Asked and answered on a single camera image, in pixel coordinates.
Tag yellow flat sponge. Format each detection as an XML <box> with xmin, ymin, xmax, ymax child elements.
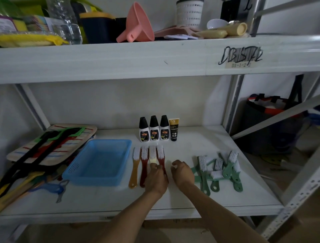
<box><xmin>192</xmin><ymin>30</ymin><xmax>228</xmax><ymax>39</ymax></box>

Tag person's left hand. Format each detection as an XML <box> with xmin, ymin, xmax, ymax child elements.
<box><xmin>144</xmin><ymin>163</ymin><xmax>169</xmax><ymax>197</ymax></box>

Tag navy container yellow lid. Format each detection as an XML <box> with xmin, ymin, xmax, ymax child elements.
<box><xmin>79</xmin><ymin>12</ymin><xmax>116</xmax><ymax>44</ymax></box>

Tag blue plastic bag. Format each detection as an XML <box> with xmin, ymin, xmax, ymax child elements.
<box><xmin>307</xmin><ymin>105</ymin><xmax>320</xmax><ymax>119</ymax></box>

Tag pink flat plastic tray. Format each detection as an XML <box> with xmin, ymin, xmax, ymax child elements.
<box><xmin>154</xmin><ymin>26</ymin><xmax>200</xmax><ymax>40</ymax></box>

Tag colourful striped scouring pads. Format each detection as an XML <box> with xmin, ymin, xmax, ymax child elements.
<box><xmin>24</xmin><ymin>15</ymin><xmax>52</xmax><ymax>32</ymax></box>

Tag yellow handled tool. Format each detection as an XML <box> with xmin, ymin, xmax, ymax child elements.
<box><xmin>0</xmin><ymin>171</ymin><xmax>45</xmax><ymax>211</ymax></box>

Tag white black-capped bottle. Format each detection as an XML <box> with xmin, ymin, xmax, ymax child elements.
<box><xmin>159</xmin><ymin>115</ymin><xmax>170</xmax><ymax>141</ymax></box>
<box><xmin>139</xmin><ymin>117</ymin><xmax>150</xmax><ymax>143</ymax></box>
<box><xmin>149</xmin><ymin>115</ymin><xmax>160</xmax><ymax>142</ymax></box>

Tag white perforated card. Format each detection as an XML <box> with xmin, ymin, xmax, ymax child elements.
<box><xmin>164</xmin><ymin>34</ymin><xmax>199</xmax><ymax>40</ymax></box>

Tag blue plastic basket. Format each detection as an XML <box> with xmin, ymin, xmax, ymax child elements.
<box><xmin>62</xmin><ymin>139</ymin><xmax>132</xmax><ymax>187</ymax></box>

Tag amber handled brush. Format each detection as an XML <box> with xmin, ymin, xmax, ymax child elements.
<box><xmin>129</xmin><ymin>146</ymin><xmax>141</xmax><ymax>189</ymax></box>

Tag yellow perforated disc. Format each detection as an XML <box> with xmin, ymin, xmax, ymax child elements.
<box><xmin>261</xmin><ymin>155</ymin><xmax>289</xmax><ymax>165</ymax></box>

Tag dark bag orange trim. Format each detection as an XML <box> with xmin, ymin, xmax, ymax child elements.
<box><xmin>240</xmin><ymin>74</ymin><xmax>308</xmax><ymax>155</ymax></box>

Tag black gold tube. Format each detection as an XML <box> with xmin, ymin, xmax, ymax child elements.
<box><xmin>169</xmin><ymin>118</ymin><xmax>180</xmax><ymax>142</ymax></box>

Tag person's right forearm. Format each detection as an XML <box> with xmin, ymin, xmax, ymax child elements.
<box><xmin>182</xmin><ymin>185</ymin><xmax>269</xmax><ymax>243</ymax></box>

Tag white perforated cup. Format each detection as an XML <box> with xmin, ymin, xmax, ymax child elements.
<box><xmin>176</xmin><ymin>0</ymin><xmax>205</xmax><ymax>28</ymax></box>

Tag person's left forearm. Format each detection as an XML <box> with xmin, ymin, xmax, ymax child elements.
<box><xmin>92</xmin><ymin>190</ymin><xmax>163</xmax><ymax>243</ymax></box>

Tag cream handled brush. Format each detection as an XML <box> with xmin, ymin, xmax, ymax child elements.
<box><xmin>149</xmin><ymin>146</ymin><xmax>158</xmax><ymax>165</ymax></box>

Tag yellow scouring cloth pack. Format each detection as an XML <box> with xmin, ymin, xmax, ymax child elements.
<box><xmin>0</xmin><ymin>32</ymin><xmax>69</xmax><ymax>48</ymax></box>

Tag white bowl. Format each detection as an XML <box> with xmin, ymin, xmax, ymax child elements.
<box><xmin>206</xmin><ymin>19</ymin><xmax>228</xmax><ymax>30</ymax></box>

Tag pink plastic funnel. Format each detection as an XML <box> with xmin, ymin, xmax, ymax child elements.
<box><xmin>116</xmin><ymin>2</ymin><xmax>155</xmax><ymax>43</ymax></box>

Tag black tongs green card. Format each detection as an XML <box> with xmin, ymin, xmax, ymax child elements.
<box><xmin>0</xmin><ymin>127</ymin><xmax>85</xmax><ymax>191</ymax></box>

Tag person's right hand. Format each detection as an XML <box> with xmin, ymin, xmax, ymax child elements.
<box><xmin>171</xmin><ymin>160</ymin><xmax>195</xmax><ymax>192</ymax></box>

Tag clear plastic bottle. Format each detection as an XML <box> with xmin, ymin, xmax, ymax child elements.
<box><xmin>45</xmin><ymin>0</ymin><xmax>83</xmax><ymax>45</ymax></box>

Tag black box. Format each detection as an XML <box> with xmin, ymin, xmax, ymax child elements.
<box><xmin>114</xmin><ymin>17</ymin><xmax>127</xmax><ymax>42</ymax></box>

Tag striped cream pot holder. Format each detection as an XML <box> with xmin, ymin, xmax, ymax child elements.
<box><xmin>7</xmin><ymin>124</ymin><xmax>97</xmax><ymax>166</ymax></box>

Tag large cardboard box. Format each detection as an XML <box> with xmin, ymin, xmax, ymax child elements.
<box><xmin>142</xmin><ymin>218</ymin><xmax>205</xmax><ymax>229</ymax></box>

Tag green spray bottle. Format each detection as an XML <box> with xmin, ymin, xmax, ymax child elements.
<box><xmin>0</xmin><ymin>0</ymin><xmax>20</xmax><ymax>18</ymax></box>

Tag pile of colourful plastic utensils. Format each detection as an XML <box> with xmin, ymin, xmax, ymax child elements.
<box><xmin>37</xmin><ymin>155</ymin><xmax>78</xmax><ymax>186</ymax></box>

